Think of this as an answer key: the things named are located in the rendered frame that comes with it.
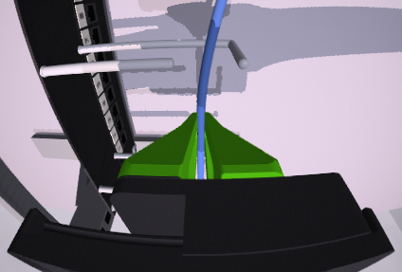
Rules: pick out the black patch panel rack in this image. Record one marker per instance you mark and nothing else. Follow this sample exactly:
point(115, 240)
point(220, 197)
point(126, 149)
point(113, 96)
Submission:
point(90, 107)

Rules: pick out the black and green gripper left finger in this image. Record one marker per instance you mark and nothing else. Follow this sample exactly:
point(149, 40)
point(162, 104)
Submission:
point(171, 155)

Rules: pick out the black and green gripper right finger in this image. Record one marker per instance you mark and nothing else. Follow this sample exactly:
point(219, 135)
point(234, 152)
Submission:
point(230, 156)

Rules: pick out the blue cable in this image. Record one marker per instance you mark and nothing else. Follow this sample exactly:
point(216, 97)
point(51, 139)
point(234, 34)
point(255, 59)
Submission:
point(215, 23)

